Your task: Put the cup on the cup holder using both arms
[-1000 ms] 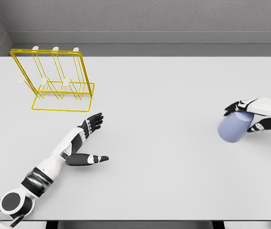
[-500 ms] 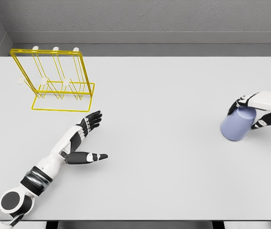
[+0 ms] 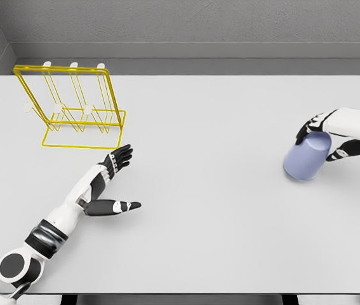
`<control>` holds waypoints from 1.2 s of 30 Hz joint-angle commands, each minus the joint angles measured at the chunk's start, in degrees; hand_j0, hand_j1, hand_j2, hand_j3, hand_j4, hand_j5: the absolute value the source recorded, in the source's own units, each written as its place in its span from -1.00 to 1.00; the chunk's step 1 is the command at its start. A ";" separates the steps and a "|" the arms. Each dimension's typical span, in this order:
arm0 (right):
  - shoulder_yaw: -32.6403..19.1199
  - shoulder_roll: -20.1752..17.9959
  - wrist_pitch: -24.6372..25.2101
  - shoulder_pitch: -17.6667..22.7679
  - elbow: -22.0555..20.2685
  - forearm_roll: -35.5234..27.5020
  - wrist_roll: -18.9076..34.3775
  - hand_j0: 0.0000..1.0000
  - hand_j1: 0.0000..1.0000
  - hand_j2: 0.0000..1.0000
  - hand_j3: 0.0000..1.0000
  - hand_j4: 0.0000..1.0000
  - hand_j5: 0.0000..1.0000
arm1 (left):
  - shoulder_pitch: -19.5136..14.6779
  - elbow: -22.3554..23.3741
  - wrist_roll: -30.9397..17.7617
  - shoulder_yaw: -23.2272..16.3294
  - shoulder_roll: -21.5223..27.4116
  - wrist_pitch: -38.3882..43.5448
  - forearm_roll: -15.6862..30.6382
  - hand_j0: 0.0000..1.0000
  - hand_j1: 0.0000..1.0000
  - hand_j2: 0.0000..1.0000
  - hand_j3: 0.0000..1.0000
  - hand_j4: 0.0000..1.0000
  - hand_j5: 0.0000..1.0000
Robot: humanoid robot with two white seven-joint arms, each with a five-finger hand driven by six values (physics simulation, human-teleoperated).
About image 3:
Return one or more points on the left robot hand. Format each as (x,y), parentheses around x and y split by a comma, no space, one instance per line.
(86,187)

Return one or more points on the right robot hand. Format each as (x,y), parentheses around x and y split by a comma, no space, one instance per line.
(351,124)

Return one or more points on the lavender cup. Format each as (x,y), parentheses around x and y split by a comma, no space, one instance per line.
(306,157)

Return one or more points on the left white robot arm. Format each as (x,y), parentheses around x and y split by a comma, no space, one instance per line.
(44,236)

